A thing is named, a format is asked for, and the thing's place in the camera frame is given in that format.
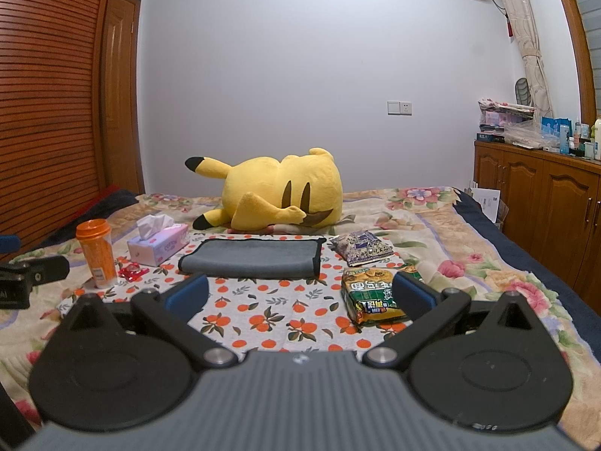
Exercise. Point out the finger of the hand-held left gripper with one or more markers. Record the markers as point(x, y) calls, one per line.
point(8, 243)
point(47, 269)

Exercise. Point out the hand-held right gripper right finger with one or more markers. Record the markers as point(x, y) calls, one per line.
point(413, 293)

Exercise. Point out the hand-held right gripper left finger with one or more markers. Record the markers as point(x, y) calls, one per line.
point(188, 293)

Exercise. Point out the purple and grey towel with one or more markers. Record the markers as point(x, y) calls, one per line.
point(249, 258)

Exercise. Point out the green instant noodle packet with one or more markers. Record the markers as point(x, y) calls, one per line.
point(368, 298)

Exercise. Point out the orange plastic bottle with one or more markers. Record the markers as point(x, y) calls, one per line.
point(98, 253)

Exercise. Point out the pink tissue box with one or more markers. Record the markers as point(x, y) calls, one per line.
point(159, 246)

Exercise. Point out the red candy wrapper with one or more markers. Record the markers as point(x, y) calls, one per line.
point(132, 272)

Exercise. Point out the purple and white snack packet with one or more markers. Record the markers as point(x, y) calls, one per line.
point(361, 246)

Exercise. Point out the orange fruit print cloth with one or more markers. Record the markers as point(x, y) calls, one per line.
point(263, 310)

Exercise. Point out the dark red-trimmed blanket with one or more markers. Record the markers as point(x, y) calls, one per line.
point(98, 204)

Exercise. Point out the white paper box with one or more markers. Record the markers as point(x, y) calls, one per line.
point(487, 201)

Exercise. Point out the navy blue blanket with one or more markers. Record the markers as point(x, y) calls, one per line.
point(540, 263)

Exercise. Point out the yellow plush toy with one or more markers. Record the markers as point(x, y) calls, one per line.
point(263, 183)

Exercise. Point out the wooden louvred wardrobe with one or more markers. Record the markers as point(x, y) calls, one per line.
point(47, 103)

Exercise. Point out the wooden cabinet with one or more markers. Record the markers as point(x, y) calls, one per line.
point(540, 197)

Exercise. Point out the flat black box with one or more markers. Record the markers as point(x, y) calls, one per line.
point(488, 137)

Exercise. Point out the wooden door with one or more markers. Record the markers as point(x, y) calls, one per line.
point(119, 103)

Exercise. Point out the clear plastic bag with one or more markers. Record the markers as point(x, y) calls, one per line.
point(526, 134)

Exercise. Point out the blue and white boxes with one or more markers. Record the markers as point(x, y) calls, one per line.
point(554, 131)

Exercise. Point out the row of toiletry bottles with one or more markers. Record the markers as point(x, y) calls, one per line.
point(587, 143)

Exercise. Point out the dark small fan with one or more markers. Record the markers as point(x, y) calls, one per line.
point(523, 90)

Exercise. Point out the red hanging ornament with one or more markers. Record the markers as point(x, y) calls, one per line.
point(510, 27)

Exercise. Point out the beige patterned curtain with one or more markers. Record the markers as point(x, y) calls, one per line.
point(519, 9)

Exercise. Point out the white wall socket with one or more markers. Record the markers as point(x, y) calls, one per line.
point(399, 107)

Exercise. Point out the wooden window frame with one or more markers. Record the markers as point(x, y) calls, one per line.
point(575, 47)

